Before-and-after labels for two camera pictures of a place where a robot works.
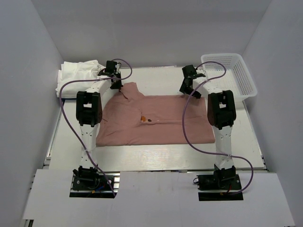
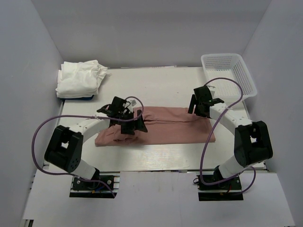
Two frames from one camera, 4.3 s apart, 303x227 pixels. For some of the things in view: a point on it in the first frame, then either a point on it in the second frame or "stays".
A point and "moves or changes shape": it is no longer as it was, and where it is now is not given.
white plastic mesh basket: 236,78 stays
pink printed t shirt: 129,118 moves or changes shape
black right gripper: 184,89 -> 198,111
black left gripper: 119,85 -> 129,129
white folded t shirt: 71,71 stays
